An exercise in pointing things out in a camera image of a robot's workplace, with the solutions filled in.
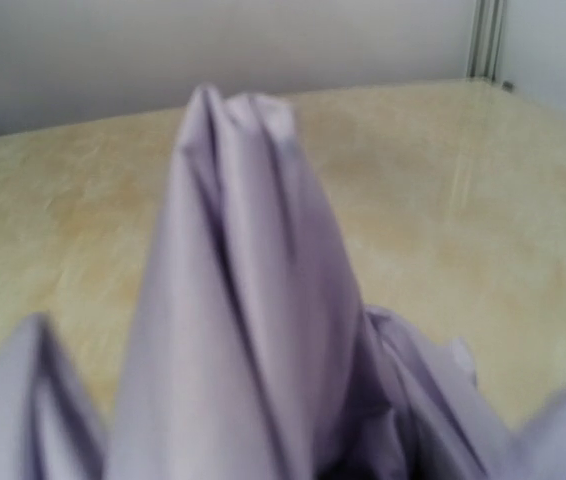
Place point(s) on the lavender folding umbrella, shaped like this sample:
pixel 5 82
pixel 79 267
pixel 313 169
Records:
pixel 252 354

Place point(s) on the right aluminium frame post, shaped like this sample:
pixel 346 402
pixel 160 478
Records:
pixel 485 40

